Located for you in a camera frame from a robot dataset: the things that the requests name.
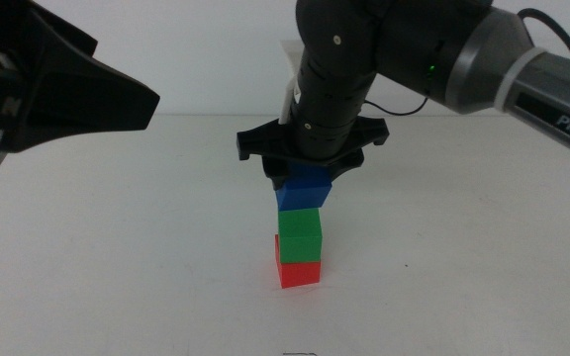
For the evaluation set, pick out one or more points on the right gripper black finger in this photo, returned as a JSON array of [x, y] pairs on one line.
[[347, 169], [276, 174]]

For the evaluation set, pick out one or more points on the blue cube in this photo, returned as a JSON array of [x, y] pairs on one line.
[[302, 195]]

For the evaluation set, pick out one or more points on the right black Piper arm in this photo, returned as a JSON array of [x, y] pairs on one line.
[[413, 39]]

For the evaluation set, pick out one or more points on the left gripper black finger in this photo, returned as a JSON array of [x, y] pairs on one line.
[[77, 94]]

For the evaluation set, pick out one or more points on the green cube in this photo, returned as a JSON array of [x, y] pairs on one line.
[[299, 237]]

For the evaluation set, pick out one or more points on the red cube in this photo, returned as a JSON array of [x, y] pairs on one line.
[[300, 275]]

